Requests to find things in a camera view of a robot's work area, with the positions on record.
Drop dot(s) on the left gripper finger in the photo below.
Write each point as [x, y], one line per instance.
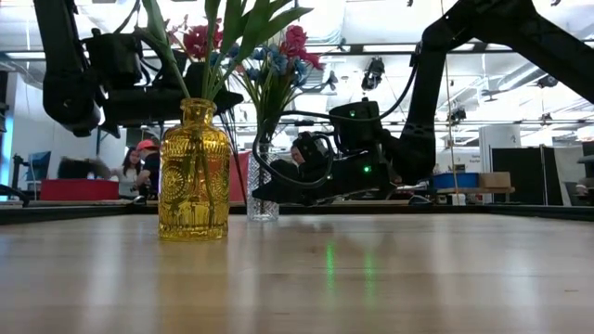
[232, 101]
[197, 76]

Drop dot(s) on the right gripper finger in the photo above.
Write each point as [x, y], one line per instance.
[283, 185]

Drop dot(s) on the clear glass vase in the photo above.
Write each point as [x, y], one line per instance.
[262, 213]

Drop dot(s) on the amber glass vase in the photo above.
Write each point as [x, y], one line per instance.
[195, 195]

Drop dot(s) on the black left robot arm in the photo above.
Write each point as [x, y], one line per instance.
[65, 69]

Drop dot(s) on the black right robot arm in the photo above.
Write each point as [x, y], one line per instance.
[427, 116]

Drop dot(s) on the person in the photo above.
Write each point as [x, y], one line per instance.
[585, 185]
[297, 155]
[151, 167]
[127, 176]

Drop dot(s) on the red upright panel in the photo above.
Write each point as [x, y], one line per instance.
[240, 176]

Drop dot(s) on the blue storage bin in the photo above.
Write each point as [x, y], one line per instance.
[457, 181]

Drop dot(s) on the red storage bin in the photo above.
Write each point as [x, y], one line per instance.
[79, 190]

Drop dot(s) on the blue-lit monitor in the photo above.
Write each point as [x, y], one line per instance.
[42, 164]

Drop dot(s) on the ceiling light strip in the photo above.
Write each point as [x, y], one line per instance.
[390, 47]

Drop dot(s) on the cardboard box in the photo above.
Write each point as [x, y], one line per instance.
[494, 180]

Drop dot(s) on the black partition panel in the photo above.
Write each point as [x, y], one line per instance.
[524, 176]

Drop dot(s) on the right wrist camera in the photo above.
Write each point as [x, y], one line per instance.
[355, 125]

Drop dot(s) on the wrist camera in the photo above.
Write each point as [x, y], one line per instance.
[113, 58]
[355, 125]

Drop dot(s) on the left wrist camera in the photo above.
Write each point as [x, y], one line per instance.
[113, 58]

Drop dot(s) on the black ceiling-mounted camera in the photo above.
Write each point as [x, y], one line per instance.
[457, 115]
[373, 74]
[548, 81]

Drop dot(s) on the black aluminium table frame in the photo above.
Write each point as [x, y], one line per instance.
[69, 212]

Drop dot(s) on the silver ceiling duct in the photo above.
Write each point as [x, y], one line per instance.
[520, 79]

